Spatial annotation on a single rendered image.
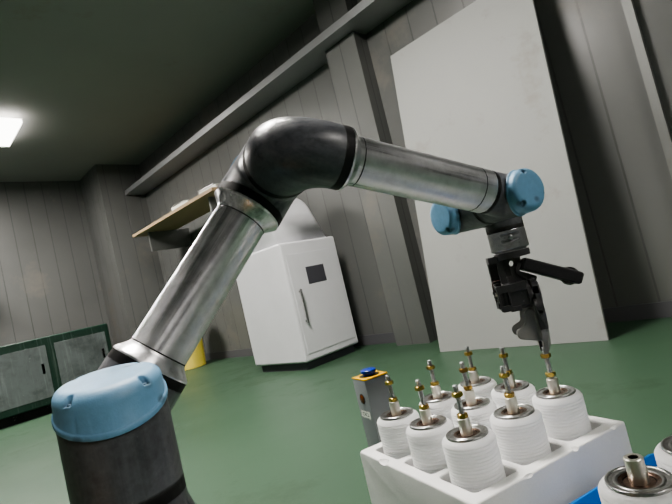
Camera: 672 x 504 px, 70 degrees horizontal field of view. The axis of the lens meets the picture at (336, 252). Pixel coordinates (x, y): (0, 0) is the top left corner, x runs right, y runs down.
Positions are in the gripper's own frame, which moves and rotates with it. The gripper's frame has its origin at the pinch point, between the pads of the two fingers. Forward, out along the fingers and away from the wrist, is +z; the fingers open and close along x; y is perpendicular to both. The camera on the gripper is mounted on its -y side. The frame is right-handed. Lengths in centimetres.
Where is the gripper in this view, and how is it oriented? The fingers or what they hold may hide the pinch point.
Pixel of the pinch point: (546, 344)
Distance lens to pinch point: 107.1
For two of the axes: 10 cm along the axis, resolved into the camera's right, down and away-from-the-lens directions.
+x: -1.9, -0.1, -9.8
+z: 2.3, 9.7, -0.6
